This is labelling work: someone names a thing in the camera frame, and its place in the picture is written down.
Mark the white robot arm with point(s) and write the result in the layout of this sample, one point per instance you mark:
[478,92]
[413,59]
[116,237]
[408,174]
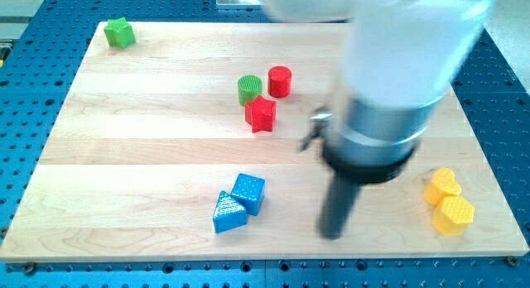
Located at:
[398,60]

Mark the red star block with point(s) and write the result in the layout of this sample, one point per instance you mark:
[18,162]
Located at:
[260,114]

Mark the green star block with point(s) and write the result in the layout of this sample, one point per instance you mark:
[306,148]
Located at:
[119,33]

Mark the blue cube block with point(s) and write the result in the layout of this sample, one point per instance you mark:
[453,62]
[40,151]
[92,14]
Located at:
[249,191]

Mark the blue triangle block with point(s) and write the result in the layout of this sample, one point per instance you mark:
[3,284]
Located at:
[228,213]

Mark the yellow hexagon block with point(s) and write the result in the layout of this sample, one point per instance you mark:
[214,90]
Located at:
[453,215]

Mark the yellow heart block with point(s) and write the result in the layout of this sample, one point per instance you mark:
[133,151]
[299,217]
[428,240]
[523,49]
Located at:
[442,184]

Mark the green cylinder block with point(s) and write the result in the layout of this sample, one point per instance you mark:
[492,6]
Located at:
[249,87]

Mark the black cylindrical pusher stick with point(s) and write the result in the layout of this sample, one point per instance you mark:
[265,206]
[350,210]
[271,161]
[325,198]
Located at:
[339,201]

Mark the wooden board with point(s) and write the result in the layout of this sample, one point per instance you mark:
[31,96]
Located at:
[149,136]

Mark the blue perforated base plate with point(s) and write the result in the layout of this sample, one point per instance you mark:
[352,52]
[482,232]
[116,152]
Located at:
[44,41]

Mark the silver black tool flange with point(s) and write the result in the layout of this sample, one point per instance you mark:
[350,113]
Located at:
[368,141]

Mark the red cylinder block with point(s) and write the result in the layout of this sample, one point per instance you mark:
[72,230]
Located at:
[279,81]

